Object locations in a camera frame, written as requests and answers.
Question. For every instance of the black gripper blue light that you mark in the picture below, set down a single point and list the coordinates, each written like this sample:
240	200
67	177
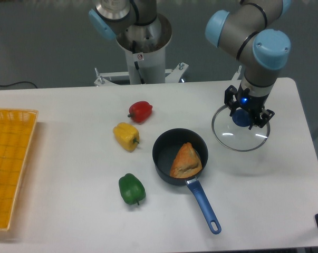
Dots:
258	115

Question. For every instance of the glass pot lid blue knob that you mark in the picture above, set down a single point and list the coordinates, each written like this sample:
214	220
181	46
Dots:
235	132

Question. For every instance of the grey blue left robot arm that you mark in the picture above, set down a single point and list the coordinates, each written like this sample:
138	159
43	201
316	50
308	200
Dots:
143	33

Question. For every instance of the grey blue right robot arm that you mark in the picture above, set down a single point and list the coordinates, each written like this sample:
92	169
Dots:
263	52

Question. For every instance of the triangular baked scone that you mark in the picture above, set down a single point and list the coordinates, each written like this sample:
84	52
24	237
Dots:
186	163

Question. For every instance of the red bell pepper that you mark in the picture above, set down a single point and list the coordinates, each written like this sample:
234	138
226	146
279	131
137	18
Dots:
140	111

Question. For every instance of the yellow bell pepper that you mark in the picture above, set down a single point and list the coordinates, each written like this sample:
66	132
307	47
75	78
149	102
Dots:
127	136

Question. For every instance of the green bell pepper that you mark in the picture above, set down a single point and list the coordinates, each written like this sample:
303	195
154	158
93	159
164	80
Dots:
131	189

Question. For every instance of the yellow wicker basket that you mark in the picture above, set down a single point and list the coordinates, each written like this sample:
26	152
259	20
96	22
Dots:
16	133

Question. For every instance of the dark pot with blue handle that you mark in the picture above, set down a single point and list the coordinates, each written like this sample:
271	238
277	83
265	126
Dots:
164	152

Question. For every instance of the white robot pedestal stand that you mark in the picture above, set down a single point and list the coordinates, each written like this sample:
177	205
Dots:
144	68

